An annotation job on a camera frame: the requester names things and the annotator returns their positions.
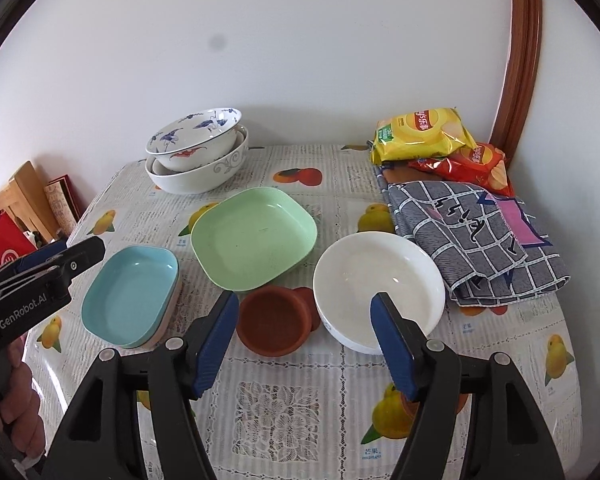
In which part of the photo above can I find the grey checked cloth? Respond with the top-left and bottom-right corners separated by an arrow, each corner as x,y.
373,162 -> 571,307

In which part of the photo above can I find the pink square plate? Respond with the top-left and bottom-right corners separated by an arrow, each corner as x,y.
125,270 -> 183,350

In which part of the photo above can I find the wooden door frame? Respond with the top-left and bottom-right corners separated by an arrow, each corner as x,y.
487,0 -> 543,161

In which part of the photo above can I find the wide white bowl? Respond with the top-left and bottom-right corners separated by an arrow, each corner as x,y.
313,232 -> 447,356

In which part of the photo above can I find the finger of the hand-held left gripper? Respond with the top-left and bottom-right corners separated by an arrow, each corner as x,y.
0,240 -> 69,278
0,236 -> 107,297

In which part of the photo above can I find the white bowl grey scroll pattern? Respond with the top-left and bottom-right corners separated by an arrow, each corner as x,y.
145,126 -> 250,195

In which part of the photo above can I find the dark red panel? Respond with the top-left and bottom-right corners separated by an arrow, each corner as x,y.
44,175 -> 81,235

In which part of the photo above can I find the yellow chips bag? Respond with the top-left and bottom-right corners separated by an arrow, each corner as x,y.
370,107 -> 477,166

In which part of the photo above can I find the red box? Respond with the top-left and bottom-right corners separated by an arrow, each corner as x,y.
0,212 -> 38,278

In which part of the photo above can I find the fruit print lace tablecloth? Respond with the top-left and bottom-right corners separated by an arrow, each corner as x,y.
22,144 -> 581,480

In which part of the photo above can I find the red chips bag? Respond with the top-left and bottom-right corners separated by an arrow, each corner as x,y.
407,142 -> 515,197

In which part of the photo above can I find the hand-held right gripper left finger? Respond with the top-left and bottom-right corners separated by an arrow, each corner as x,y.
45,290 -> 241,480

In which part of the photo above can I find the blue square plate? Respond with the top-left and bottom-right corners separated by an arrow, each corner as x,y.
81,246 -> 180,348

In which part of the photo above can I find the person's left hand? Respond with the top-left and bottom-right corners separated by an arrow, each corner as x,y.
0,342 -> 48,463

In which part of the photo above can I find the green square plate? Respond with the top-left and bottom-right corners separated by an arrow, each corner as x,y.
190,186 -> 318,292

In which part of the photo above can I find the small brown dish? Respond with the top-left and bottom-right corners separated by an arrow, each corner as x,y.
291,287 -> 323,333
237,286 -> 317,357

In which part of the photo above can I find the blue floral porcelain bowl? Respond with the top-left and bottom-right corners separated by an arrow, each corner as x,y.
145,107 -> 243,172

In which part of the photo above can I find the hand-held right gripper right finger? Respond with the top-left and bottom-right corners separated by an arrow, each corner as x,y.
370,291 -> 566,480

